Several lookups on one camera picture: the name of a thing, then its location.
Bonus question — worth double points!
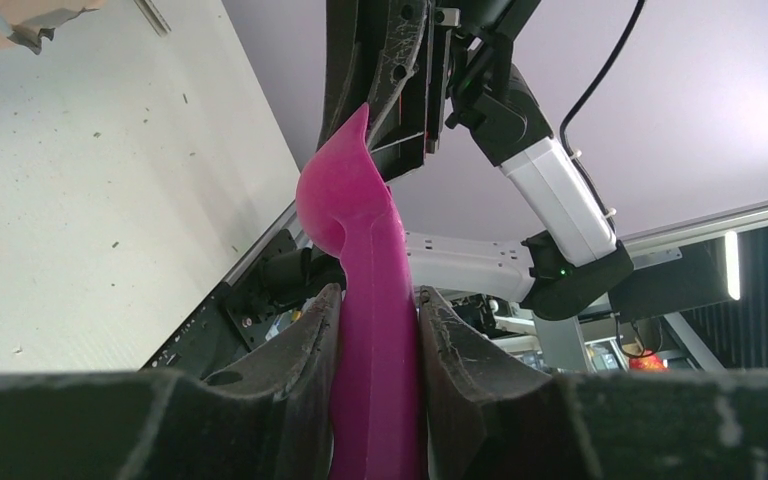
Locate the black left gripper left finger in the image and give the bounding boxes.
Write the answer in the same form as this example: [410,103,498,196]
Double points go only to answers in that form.
[0,284,342,479]

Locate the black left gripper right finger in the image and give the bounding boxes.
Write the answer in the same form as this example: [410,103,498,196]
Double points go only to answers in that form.
[419,287,768,479]

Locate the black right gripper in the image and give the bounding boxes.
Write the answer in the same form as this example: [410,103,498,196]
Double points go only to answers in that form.
[317,0,543,182]

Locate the magenta plastic scoop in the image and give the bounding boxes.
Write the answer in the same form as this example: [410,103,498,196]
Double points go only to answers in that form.
[296,105,425,479]

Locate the peach cat litter bag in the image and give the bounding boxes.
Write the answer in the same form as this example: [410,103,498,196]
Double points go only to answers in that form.
[0,0,105,54]

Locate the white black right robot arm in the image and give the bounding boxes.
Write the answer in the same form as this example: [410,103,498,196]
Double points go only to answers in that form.
[227,1,633,321]

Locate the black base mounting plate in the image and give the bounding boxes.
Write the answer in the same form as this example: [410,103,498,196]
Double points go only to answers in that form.
[142,228,310,379]

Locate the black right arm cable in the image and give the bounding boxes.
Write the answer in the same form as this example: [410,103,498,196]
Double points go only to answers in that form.
[558,0,648,230]

